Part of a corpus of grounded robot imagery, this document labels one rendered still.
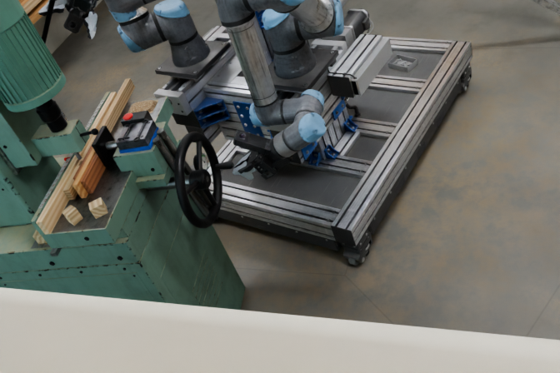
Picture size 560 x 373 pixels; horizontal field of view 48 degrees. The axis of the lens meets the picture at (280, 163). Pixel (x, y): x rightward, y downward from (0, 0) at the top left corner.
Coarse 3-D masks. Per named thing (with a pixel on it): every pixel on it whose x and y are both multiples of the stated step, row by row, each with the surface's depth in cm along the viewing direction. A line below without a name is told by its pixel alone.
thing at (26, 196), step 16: (0, 160) 184; (48, 160) 204; (0, 176) 184; (16, 176) 189; (32, 176) 196; (48, 176) 203; (0, 192) 189; (16, 192) 189; (32, 192) 195; (0, 208) 195; (16, 208) 194; (32, 208) 194; (0, 224) 200; (16, 224) 199
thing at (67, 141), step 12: (72, 120) 184; (36, 132) 185; (48, 132) 183; (60, 132) 181; (72, 132) 180; (36, 144) 184; (48, 144) 183; (60, 144) 182; (72, 144) 182; (84, 144) 185; (48, 156) 187
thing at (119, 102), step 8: (128, 80) 221; (120, 88) 218; (128, 88) 220; (120, 96) 214; (128, 96) 219; (112, 104) 211; (120, 104) 214; (112, 112) 209; (120, 112) 213; (104, 120) 205; (112, 120) 208; (112, 128) 207; (96, 136) 199; (88, 144) 197; (80, 160) 192; (72, 176) 186; (64, 192) 183; (72, 192) 183
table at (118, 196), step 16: (160, 112) 207; (112, 160) 194; (112, 176) 187; (128, 176) 185; (160, 176) 186; (96, 192) 184; (112, 192) 181; (128, 192) 183; (64, 208) 182; (80, 208) 180; (112, 208) 176; (128, 208) 182; (64, 224) 177; (80, 224) 175; (96, 224) 172; (112, 224) 174; (48, 240) 177; (64, 240) 176; (80, 240) 175; (96, 240) 174; (112, 240) 173
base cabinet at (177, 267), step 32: (160, 224) 199; (160, 256) 196; (192, 256) 217; (224, 256) 243; (32, 288) 202; (64, 288) 199; (96, 288) 196; (128, 288) 194; (160, 288) 194; (192, 288) 214; (224, 288) 239
